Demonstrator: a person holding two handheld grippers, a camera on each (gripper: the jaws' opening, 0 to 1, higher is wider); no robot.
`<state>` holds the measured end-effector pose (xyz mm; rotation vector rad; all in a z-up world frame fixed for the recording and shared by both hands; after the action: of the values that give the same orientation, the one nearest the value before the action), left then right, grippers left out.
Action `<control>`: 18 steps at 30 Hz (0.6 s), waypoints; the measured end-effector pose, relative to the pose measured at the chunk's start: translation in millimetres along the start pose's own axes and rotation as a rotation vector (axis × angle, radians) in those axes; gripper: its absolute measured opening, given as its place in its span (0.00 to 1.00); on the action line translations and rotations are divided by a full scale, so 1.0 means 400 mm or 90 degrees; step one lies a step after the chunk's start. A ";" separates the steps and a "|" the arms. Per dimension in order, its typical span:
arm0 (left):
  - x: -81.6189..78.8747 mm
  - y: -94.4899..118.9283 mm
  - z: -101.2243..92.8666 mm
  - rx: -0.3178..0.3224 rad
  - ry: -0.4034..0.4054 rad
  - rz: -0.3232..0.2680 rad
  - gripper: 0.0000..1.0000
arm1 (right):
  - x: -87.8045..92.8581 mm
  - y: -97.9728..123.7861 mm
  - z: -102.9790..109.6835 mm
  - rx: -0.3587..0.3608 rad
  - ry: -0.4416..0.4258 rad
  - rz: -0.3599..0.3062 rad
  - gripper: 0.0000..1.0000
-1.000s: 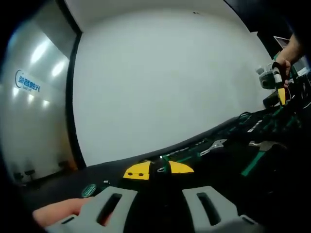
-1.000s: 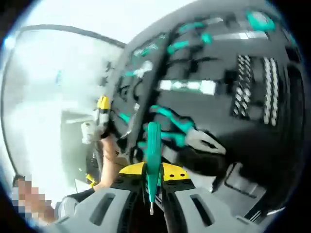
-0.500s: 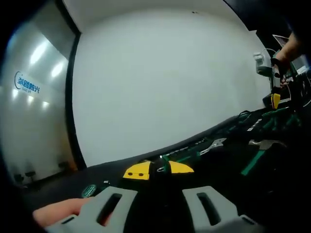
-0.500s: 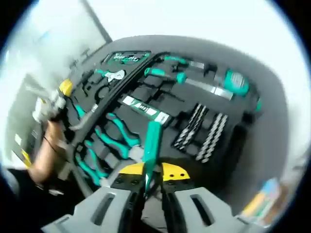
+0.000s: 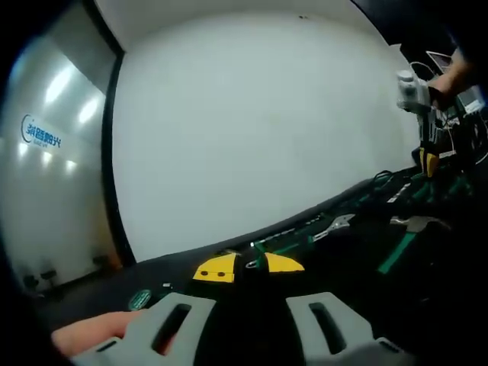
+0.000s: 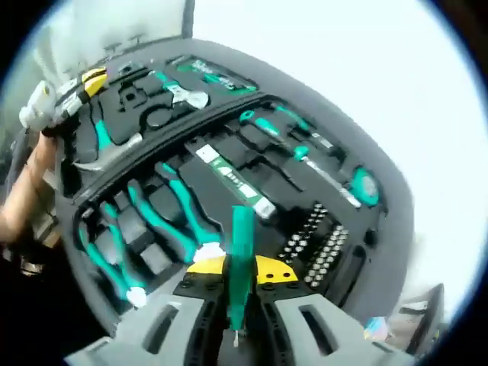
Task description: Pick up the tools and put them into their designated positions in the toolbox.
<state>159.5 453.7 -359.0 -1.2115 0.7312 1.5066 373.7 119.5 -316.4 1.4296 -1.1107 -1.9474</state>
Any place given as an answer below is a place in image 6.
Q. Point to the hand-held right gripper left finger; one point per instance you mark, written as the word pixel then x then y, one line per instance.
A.
pixel 129 331

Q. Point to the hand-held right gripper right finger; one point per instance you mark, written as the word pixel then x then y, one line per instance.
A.
pixel 354 339

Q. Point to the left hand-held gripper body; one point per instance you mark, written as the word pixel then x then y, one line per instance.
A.
pixel 38 106

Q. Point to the black toolbox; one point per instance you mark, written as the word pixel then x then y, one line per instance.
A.
pixel 129 95

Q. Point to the screwdriver bit set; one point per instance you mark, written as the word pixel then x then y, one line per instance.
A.
pixel 320 251

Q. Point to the teal socket bit rack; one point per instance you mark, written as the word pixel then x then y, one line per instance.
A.
pixel 213 78

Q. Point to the translucent teal screwdriver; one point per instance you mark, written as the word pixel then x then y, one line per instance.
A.
pixel 241 248

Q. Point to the teal tape measure tool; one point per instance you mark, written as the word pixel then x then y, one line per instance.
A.
pixel 365 187

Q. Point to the long silver shaft screwdriver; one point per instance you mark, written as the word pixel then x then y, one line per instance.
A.
pixel 328 175

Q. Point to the black door frame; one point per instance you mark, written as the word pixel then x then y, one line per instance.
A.
pixel 187 19

